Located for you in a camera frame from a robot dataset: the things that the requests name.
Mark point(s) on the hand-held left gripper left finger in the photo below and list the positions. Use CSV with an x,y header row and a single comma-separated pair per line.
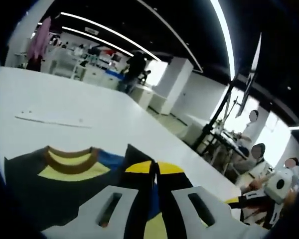
x,y
99,214

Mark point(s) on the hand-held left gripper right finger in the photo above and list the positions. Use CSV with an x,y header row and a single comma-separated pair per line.
x,y
187,211

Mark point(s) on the yellow black blue garment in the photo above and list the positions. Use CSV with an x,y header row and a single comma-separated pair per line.
x,y
44,194

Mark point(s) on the black tripod stand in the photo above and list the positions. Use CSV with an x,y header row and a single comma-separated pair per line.
x,y
219,119

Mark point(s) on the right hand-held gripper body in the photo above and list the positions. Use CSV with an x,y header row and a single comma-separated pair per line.
x,y
277,185

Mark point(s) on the long curved ceiling light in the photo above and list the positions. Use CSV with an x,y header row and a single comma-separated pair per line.
x,y
226,37

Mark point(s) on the thin white template strip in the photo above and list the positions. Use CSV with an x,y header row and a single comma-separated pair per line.
x,y
52,122

